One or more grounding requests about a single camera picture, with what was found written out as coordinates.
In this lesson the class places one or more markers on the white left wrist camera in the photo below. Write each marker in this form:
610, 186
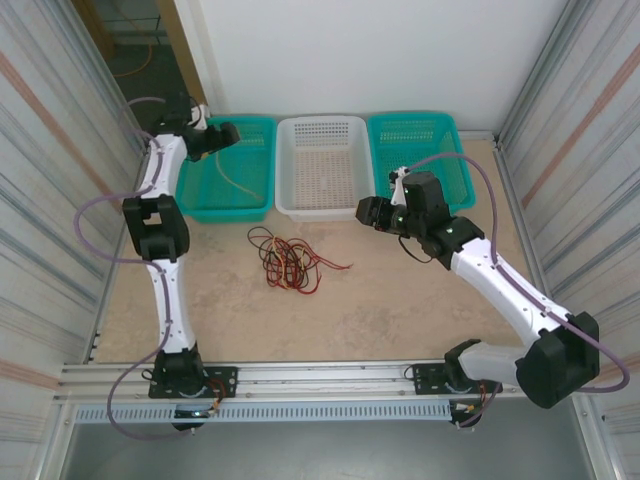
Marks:
200, 112

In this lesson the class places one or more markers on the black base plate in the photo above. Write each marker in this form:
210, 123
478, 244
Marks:
225, 382
425, 377

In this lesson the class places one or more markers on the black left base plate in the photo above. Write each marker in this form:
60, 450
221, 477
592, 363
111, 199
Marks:
225, 382

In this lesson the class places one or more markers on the left base wiring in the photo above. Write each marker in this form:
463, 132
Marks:
217, 387

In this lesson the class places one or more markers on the wooden door frame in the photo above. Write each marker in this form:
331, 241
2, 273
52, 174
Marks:
185, 50

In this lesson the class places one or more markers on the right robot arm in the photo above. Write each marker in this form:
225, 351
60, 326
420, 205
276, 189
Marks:
500, 280

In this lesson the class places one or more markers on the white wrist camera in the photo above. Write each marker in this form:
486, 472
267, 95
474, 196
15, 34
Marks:
397, 187
200, 112

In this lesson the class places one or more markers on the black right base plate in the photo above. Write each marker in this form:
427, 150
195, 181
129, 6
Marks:
425, 377

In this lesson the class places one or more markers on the white plastic basket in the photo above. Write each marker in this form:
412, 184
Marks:
325, 170

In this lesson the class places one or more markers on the teal plastic basket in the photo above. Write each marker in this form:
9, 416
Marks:
250, 210
420, 145

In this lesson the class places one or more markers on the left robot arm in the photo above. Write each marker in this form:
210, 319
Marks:
170, 300

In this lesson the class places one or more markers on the right base wiring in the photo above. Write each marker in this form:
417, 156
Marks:
482, 395

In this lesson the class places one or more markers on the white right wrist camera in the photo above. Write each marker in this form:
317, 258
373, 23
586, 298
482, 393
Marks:
397, 187

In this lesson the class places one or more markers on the aluminium mounting rail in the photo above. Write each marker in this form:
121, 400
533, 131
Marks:
325, 380

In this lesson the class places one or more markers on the brown wooden board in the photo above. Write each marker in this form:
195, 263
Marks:
97, 25

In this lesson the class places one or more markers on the base wiring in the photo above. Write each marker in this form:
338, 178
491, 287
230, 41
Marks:
217, 387
482, 395

